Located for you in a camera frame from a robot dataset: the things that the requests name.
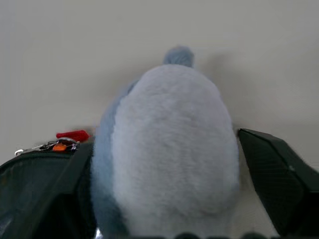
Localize blue and white plush toy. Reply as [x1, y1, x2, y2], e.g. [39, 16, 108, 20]
[90, 44, 241, 239]

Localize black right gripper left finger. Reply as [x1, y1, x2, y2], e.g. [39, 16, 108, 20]
[32, 143, 98, 239]

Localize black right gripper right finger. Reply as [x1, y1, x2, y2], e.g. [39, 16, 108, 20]
[238, 127, 319, 239]

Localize black zippered paddle case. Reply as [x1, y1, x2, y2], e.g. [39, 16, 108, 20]
[0, 129, 95, 239]

